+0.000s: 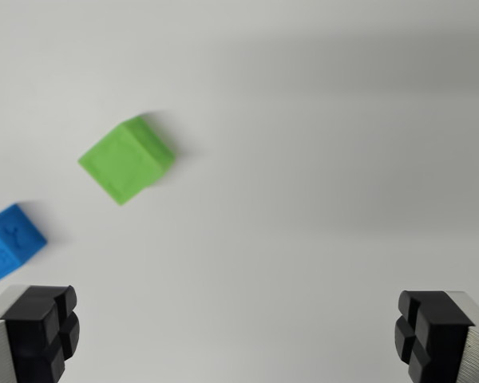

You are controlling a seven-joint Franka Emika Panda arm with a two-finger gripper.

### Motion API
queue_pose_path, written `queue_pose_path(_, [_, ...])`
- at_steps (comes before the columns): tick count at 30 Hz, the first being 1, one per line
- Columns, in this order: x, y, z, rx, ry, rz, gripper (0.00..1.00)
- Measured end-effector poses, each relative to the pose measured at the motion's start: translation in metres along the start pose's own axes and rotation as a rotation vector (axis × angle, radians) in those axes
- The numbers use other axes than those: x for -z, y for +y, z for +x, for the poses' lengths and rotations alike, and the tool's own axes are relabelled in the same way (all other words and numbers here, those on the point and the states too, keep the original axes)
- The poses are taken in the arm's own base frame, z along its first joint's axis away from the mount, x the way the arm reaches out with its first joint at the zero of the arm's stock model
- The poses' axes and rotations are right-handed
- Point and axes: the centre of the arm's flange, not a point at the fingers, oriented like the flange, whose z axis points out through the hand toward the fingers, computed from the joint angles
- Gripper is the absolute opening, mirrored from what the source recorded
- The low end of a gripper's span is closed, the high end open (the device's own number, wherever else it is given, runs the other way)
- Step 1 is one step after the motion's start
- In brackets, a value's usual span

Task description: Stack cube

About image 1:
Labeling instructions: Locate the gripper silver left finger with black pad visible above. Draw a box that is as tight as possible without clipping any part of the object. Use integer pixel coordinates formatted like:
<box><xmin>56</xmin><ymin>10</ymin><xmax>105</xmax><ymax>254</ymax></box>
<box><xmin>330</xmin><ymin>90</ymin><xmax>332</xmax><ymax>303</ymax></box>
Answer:
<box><xmin>0</xmin><ymin>284</ymin><xmax>81</xmax><ymax>383</ymax></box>

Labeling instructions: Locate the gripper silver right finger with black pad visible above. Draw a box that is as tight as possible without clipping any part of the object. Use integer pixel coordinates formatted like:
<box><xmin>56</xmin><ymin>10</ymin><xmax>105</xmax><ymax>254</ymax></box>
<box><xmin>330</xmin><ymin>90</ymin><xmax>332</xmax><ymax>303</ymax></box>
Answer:
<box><xmin>394</xmin><ymin>290</ymin><xmax>479</xmax><ymax>383</ymax></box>

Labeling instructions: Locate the green embossed cube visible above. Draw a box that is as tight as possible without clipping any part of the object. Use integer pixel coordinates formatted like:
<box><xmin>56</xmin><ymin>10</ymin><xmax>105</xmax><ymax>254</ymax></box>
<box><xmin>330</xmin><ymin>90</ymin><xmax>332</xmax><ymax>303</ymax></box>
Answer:
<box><xmin>77</xmin><ymin>115</ymin><xmax>176</xmax><ymax>207</ymax></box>

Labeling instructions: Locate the blue embossed cube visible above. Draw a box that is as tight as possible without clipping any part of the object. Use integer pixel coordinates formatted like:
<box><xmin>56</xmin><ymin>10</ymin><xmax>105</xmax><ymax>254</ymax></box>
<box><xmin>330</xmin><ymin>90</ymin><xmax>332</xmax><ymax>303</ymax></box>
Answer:
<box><xmin>0</xmin><ymin>203</ymin><xmax>49</xmax><ymax>290</ymax></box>

